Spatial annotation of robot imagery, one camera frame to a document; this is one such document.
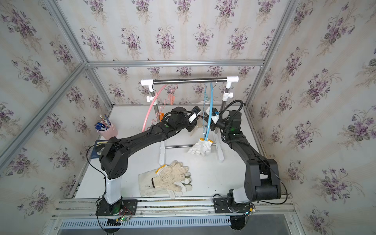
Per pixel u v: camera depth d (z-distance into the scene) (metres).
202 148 0.79
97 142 0.96
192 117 0.74
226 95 0.70
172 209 0.74
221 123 0.72
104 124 0.95
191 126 0.76
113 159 0.49
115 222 0.71
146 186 0.79
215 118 0.70
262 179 0.43
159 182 0.79
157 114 0.80
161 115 0.78
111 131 0.95
